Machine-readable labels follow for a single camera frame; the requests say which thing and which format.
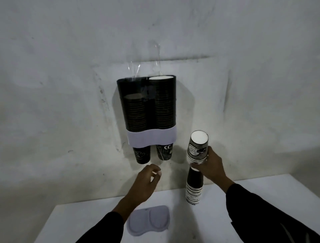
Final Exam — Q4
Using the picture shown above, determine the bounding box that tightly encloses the person's left hand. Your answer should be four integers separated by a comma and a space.
126, 164, 162, 209

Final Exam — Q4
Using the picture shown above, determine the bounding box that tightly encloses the person's right hand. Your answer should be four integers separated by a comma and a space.
191, 146, 235, 193

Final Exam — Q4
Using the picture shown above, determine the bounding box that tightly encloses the stack of grey printed cups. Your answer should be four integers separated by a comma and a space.
187, 130, 209, 165

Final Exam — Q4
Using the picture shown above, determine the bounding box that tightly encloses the person's left forearm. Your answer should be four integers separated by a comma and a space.
76, 196, 140, 243

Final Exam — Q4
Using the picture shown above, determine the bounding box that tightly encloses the person's right forearm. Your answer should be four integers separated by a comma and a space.
219, 177, 320, 243

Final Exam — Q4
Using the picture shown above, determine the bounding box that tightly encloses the stack of black white-rimmed cups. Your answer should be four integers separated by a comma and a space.
185, 166, 204, 205

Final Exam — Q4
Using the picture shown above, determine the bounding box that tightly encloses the grey plastic dispenser lid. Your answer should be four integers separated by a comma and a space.
126, 205, 171, 238

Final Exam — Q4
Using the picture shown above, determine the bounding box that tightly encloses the tall stack of black cups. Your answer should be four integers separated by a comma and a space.
148, 76, 176, 161

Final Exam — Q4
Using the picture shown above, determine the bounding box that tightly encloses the short stack of black cups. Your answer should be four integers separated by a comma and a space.
122, 94, 151, 165

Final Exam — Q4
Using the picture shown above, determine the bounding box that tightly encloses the clear plastic sleeve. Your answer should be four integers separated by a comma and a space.
126, 42, 162, 81

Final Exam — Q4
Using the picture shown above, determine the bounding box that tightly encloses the black wall-mounted cup dispenser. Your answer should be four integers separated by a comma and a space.
117, 75, 178, 147

